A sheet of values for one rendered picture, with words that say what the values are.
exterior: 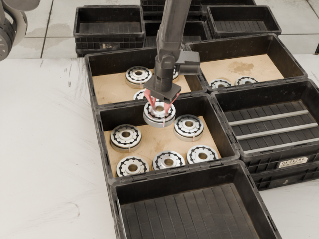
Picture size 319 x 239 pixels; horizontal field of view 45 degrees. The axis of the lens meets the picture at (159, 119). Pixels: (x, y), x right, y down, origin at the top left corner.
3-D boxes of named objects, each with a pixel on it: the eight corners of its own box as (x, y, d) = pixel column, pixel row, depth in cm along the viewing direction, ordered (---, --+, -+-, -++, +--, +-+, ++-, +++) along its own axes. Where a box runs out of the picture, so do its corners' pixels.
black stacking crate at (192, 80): (97, 132, 136) (94, 109, 127) (87, 78, 155) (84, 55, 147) (203, 115, 144) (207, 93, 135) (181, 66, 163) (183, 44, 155)
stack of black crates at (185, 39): (144, 92, 250) (145, 49, 225) (141, 63, 270) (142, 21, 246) (204, 90, 253) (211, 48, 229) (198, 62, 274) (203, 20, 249)
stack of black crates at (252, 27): (205, 91, 253) (215, 32, 221) (198, 62, 274) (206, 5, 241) (264, 89, 257) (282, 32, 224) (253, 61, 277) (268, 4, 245)
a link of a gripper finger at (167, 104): (158, 100, 127) (161, 78, 120) (177, 109, 125) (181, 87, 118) (147, 112, 123) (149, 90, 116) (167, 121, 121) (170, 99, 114)
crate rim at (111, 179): (109, 188, 109) (108, 182, 107) (94, 113, 129) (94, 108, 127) (240, 163, 117) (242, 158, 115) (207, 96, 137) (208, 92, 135)
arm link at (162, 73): (154, 49, 110) (156, 62, 106) (178, 50, 111) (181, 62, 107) (153, 68, 115) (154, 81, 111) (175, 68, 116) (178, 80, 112)
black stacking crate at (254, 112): (235, 180, 124) (242, 159, 116) (205, 115, 143) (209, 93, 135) (342, 159, 132) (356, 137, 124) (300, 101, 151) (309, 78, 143)
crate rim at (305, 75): (208, 96, 137) (208, 91, 135) (183, 47, 156) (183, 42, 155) (308, 82, 145) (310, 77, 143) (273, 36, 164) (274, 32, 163)
